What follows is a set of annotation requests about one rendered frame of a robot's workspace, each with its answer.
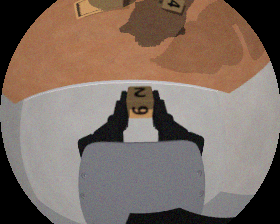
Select tan number cube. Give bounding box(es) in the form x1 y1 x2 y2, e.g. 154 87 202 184
126 86 154 118
157 0 185 13

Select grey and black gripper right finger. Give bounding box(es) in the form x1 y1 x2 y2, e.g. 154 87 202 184
152 90 204 156

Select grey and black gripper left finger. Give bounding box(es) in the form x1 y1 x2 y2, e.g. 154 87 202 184
78 91 129 157

